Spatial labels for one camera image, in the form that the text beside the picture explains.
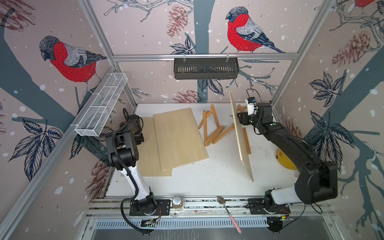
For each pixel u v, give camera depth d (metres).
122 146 0.57
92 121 0.71
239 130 0.68
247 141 0.93
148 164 0.88
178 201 0.66
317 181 0.42
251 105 0.75
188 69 1.07
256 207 0.73
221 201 0.76
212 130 1.04
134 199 0.61
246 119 0.76
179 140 0.97
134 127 0.72
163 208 0.73
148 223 0.71
